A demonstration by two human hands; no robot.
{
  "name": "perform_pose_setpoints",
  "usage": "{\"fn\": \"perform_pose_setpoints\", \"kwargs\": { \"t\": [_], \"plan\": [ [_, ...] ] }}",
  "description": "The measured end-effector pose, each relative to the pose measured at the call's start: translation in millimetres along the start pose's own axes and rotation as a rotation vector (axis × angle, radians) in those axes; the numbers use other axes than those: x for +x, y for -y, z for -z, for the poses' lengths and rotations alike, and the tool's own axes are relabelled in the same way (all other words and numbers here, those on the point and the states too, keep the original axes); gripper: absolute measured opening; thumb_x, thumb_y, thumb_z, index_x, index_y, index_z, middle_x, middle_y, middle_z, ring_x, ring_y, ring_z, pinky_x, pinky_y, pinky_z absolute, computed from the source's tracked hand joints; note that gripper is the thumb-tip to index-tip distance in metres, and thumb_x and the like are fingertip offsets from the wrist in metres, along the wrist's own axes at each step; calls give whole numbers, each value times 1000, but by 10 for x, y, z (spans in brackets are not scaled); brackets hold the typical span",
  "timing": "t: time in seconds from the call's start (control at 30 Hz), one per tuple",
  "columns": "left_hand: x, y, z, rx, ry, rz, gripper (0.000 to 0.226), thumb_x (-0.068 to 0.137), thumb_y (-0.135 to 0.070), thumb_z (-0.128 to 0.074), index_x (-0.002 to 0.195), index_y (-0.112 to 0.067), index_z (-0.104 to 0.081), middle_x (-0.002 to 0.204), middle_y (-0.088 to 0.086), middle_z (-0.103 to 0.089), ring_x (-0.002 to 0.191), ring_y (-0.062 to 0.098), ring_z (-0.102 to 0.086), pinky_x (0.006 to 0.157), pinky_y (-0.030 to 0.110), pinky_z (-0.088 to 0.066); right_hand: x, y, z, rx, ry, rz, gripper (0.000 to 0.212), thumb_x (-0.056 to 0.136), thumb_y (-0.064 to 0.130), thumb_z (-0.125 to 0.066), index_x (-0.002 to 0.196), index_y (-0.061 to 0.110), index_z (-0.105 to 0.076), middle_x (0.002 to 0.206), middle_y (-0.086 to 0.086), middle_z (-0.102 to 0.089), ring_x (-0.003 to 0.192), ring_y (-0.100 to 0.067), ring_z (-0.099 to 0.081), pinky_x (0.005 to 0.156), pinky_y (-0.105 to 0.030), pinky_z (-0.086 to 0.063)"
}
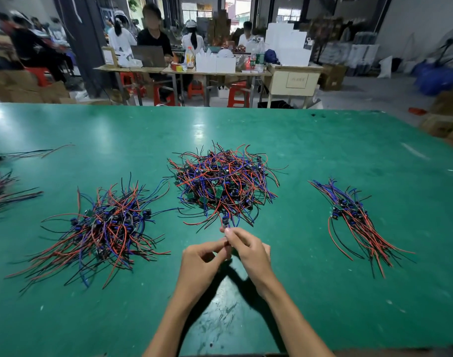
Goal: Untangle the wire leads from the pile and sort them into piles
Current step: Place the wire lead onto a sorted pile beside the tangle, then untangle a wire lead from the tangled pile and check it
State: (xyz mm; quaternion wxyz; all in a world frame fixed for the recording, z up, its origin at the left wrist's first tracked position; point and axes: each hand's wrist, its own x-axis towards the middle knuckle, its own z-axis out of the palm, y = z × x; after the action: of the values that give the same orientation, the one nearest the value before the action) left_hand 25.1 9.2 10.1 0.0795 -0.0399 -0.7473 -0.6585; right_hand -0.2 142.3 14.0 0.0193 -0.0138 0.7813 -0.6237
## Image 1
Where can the small red floor object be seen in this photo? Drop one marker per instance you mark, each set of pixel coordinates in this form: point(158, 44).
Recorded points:
point(417, 110)

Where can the person's right forearm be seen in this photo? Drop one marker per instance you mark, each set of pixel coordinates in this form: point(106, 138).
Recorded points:
point(297, 327)

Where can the brown cardboard box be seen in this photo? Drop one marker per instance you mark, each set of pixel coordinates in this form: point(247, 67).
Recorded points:
point(333, 76)

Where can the person's right hand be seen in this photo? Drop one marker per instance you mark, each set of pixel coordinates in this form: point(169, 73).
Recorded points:
point(250, 258)

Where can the grey laptop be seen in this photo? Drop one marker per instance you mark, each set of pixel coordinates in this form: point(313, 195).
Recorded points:
point(149, 57)

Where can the person's left hand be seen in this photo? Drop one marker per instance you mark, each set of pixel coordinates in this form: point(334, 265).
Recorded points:
point(198, 273)

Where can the cream cabinet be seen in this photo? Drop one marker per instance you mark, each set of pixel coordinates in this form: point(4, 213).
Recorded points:
point(293, 81)

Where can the dark pillar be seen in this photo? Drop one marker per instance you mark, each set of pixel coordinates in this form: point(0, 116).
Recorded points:
point(85, 41)

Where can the red plastic stool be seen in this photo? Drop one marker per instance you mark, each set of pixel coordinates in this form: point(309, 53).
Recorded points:
point(39, 76)
point(195, 89)
point(238, 95)
point(131, 84)

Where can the long wooden work table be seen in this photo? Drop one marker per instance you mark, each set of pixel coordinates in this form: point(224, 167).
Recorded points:
point(189, 71)

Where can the stack of white boxes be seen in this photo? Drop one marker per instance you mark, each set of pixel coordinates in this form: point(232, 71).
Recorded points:
point(287, 44)

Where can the heap of blue bags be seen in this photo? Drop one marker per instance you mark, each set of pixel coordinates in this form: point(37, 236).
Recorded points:
point(439, 78)

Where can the dark blue bag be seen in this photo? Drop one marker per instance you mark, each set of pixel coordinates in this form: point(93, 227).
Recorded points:
point(271, 56)

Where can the row of cardboard boxes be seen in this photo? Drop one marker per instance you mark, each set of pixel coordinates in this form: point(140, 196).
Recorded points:
point(25, 87)

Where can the row of white containers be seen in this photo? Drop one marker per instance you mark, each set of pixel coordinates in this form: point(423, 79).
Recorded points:
point(215, 63)

